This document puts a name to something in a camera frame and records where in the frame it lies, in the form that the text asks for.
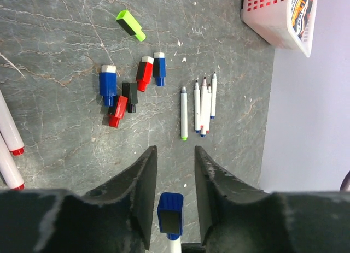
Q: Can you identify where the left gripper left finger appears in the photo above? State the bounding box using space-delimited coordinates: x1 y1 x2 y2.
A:
1 146 158 252

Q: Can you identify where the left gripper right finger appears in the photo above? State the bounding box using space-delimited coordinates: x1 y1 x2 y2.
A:
194 146 349 252

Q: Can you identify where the red cap marker with eraser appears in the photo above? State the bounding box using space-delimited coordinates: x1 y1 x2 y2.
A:
206 84 212 134

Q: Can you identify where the black marker cap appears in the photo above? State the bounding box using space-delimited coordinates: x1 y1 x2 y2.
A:
122 82 138 114

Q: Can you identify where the blue cap marker with eraser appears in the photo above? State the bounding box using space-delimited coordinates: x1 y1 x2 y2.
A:
194 79 201 133

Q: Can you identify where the white plastic basket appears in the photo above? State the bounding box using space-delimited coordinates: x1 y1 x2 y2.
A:
241 0 317 57

